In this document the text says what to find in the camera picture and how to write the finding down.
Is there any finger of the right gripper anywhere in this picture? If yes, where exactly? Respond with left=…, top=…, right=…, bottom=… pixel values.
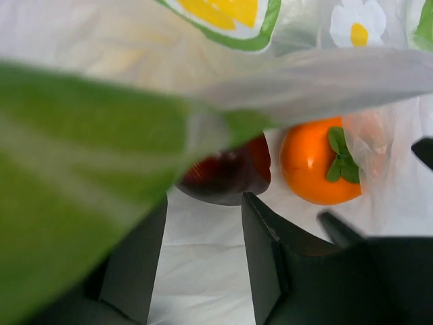
left=411, top=137, right=433, bottom=171

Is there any orange fake persimmon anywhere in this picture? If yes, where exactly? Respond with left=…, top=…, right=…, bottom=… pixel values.
left=279, top=117, right=361, bottom=205

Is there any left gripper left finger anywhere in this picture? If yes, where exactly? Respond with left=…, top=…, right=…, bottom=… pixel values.
left=83, top=196, right=168, bottom=324

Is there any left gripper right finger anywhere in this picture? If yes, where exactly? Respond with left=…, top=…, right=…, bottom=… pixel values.
left=242, top=192, right=338, bottom=324

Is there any dark red fake apple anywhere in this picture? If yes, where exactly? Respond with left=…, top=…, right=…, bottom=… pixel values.
left=177, top=134, right=271, bottom=206

